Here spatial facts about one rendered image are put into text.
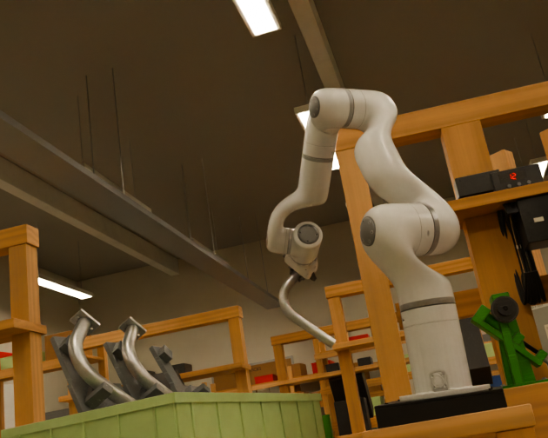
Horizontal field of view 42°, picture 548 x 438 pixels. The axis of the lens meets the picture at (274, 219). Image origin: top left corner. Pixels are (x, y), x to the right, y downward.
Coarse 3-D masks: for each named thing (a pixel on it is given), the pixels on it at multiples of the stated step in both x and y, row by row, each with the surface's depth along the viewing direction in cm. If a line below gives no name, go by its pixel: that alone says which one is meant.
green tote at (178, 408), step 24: (120, 408) 127; (144, 408) 125; (168, 408) 123; (192, 408) 126; (216, 408) 133; (240, 408) 140; (264, 408) 149; (288, 408) 159; (312, 408) 170; (24, 432) 136; (48, 432) 134; (72, 432) 131; (96, 432) 129; (120, 432) 126; (144, 432) 124; (168, 432) 122; (192, 432) 124; (216, 432) 131; (240, 432) 138; (264, 432) 146; (288, 432) 156; (312, 432) 166
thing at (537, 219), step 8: (520, 200) 233; (528, 200) 233; (536, 200) 232; (544, 200) 232; (520, 208) 232; (528, 208) 232; (536, 208) 231; (544, 208) 231; (520, 216) 232; (528, 216) 231; (536, 216) 231; (544, 216) 230; (520, 224) 235; (528, 224) 230; (536, 224) 230; (544, 224) 229; (520, 232) 238; (528, 232) 230; (536, 232) 229; (544, 232) 229; (528, 240) 229; (536, 240) 228; (544, 240) 228; (528, 248) 235; (536, 248) 237
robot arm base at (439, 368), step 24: (408, 312) 152; (432, 312) 149; (456, 312) 152; (408, 336) 152; (432, 336) 148; (456, 336) 149; (432, 360) 147; (456, 360) 147; (432, 384) 145; (456, 384) 146
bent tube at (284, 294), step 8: (296, 272) 229; (288, 280) 228; (296, 280) 229; (288, 288) 227; (280, 296) 226; (288, 296) 228; (280, 304) 226; (288, 304) 226; (288, 312) 224; (296, 320) 224; (304, 320) 224; (304, 328) 223; (312, 328) 223; (320, 336) 222; (328, 336) 222; (328, 344) 222
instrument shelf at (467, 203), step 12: (492, 192) 234; (504, 192) 233; (516, 192) 233; (528, 192) 232; (540, 192) 231; (456, 204) 235; (468, 204) 235; (480, 204) 234; (492, 204) 234; (468, 216) 243
